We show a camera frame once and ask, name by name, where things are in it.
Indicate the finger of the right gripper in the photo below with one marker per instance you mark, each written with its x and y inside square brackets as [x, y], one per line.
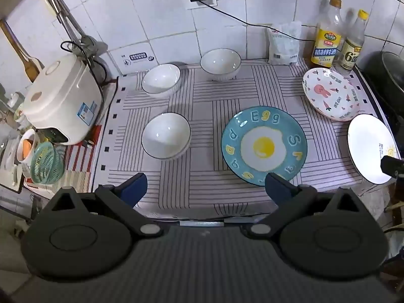
[392, 166]

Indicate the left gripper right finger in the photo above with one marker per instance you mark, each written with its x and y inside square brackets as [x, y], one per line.
[292, 201]

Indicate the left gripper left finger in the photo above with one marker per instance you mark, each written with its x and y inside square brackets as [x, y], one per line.
[122, 199]

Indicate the white sun plate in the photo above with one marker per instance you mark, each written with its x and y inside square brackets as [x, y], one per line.
[369, 140]

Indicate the blue egg plate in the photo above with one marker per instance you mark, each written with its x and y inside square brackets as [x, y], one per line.
[260, 140]

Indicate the white bowl front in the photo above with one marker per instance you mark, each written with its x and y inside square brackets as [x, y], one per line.
[167, 136]

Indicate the white bowl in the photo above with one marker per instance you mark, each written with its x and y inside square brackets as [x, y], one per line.
[162, 81]
[167, 136]
[221, 64]

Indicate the pink rabbit plate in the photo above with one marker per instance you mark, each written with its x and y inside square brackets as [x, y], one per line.
[331, 94]

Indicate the red striped cloth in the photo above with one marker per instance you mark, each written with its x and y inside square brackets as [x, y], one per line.
[78, 162]

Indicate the green plastic basket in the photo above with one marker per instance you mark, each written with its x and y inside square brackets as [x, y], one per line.
[47, 166]

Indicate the striped table mat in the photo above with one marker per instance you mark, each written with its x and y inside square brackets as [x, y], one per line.
[199, 184]

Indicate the black wok with lid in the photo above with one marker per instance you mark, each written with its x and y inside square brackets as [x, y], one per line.
[384, 73]

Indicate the white cup with orange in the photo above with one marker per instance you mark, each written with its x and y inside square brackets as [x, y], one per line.
[26, 150]

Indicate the white rice cooker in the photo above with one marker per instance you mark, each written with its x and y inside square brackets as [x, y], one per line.
[64, 101]

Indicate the white vinegar bottle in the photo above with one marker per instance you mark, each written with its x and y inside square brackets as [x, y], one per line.
[353, 43]

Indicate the cooking wine bottle yellow label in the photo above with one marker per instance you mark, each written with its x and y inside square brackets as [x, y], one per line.
[328, 35]

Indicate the white salt bag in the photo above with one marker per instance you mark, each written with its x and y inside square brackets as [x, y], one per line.
[283, 47]

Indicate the wooden spatula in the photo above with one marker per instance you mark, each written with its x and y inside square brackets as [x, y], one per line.
[32, 65]

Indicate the blue wall sticker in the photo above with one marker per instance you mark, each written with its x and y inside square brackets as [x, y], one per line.
[137, 57]

